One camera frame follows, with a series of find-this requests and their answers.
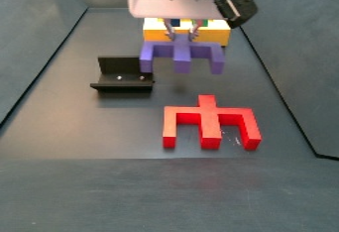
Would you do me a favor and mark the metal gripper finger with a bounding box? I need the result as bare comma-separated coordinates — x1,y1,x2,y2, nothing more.
163,19,177,41
189,20,201,42

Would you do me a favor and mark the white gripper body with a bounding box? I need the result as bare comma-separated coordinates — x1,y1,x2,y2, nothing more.
127,0,241,20

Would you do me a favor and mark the purple fork-shaped block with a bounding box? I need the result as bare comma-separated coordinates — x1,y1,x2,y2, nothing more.
139,34,226,74

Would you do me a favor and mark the yellow slotted board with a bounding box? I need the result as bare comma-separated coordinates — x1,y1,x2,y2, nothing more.
143,18,231,47

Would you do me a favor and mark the black angled fixture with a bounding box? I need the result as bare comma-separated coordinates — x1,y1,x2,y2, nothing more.
90,57,154,92

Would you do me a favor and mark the blue long bar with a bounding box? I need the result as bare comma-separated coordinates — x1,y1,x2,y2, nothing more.
171,19,181,27

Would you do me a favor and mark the green long bar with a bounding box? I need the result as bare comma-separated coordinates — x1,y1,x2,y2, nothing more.
195,20,209,27

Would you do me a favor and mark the red fork-shaped block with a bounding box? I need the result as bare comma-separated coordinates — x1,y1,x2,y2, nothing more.
163,95,262,151

